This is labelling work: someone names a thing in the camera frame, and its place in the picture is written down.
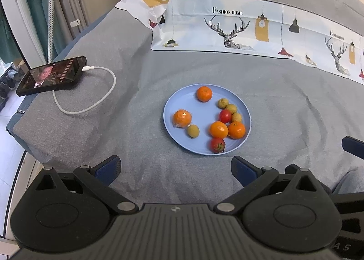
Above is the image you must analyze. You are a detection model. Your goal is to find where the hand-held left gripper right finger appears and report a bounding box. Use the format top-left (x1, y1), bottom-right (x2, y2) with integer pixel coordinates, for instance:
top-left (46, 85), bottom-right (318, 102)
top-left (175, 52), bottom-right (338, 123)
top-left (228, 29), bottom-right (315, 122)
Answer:
top-left (213, 155), bottom-right (317, 216)

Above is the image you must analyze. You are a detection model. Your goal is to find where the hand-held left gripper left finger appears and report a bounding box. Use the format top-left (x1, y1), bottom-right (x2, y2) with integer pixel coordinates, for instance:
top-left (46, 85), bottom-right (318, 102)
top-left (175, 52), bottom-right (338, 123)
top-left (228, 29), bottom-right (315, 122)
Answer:
top-left (35, 155), bottom-right (137, 215)

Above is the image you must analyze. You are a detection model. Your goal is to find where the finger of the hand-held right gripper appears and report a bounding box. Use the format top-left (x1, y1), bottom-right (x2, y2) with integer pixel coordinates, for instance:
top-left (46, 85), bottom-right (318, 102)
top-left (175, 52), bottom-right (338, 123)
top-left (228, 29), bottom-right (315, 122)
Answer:
top-left (284, 163), bottom-right (364, 215)
top-left (341, 136), bottom-right (364, 161)

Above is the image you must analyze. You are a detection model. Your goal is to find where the red cherry tomato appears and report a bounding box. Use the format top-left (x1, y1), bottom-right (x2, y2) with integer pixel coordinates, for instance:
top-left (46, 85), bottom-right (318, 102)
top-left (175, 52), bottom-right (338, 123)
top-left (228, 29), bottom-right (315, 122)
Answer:
top-left (210, 138), bottom-right (226, 154)
top-left (219, 109), bottom-right (233, 124)

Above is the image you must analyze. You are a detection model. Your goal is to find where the mandarin orange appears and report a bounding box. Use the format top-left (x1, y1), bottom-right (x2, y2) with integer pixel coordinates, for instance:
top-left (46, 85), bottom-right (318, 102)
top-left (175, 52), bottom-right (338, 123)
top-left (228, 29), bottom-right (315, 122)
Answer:
top-left (228, 121), bottom-right (246, 139)
top-left (196, 86), bottom-right (213, 103)
top-left (209, 121), bottom-right (229, 139)

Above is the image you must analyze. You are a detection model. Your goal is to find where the blue plate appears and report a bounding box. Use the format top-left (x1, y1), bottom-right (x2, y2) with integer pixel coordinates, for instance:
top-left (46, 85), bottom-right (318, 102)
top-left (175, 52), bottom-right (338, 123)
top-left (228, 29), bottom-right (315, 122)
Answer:
top-left (163, 84), bottom-right (252, 156)

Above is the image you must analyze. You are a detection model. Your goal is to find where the grey bed cover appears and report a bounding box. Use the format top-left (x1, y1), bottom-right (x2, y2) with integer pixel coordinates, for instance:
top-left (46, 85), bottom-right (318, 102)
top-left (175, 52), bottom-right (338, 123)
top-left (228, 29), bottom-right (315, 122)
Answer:
top-left (6, 7), bottom-right (364, 209)

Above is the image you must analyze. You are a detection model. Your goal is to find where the black smartphone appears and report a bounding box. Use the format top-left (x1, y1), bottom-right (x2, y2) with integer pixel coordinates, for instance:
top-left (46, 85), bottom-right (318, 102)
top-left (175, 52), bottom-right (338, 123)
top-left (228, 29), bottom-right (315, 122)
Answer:
top-left (15, 56), bottom-right (87, 97)

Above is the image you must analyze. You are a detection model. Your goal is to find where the grey sneaker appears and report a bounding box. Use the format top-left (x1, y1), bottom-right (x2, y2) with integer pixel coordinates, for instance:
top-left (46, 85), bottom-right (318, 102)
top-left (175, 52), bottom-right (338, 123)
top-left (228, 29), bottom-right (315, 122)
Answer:
top-left (7, 69), bottom-right (23, 90)

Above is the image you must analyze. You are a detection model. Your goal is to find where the cardboard box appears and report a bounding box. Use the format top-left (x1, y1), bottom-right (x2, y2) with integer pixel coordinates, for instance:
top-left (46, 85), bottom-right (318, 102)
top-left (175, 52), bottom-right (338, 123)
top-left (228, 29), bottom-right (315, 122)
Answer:
top-left (13, 59), bottom-right (29, 74)

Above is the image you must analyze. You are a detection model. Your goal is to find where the deer print pillow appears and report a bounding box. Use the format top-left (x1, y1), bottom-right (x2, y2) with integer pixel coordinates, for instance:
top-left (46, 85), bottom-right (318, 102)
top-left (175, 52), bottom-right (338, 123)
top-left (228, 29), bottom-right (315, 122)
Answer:
top-left (150, 0), bottom-right (364, 80)

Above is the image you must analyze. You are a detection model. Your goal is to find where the black white speckled pole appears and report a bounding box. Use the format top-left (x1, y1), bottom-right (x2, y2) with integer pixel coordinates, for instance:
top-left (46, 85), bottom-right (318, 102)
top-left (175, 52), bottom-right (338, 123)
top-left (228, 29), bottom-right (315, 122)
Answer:
top-left (47, 0), bottom-right (56, 63)

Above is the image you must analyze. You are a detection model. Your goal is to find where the green hanging garment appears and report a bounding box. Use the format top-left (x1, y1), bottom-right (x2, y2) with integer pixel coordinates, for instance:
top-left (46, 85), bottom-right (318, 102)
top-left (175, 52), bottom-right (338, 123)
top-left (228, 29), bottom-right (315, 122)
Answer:
top-left (0, 7), bottom-right (22, 63)
top-left (18, 0), bottom-right (67, 54)

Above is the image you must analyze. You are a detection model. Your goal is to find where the white charging cable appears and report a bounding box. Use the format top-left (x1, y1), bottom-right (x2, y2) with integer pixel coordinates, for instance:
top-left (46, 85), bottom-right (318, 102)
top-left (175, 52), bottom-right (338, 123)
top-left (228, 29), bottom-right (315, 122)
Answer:
top-left (52, 65), bottom-right (117, 114)

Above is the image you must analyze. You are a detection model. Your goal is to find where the white door frame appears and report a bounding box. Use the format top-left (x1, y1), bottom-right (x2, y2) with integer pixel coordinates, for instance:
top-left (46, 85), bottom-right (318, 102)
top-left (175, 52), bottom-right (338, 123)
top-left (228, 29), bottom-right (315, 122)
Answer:
top-left (0, 0), bottom-right (47, 64)

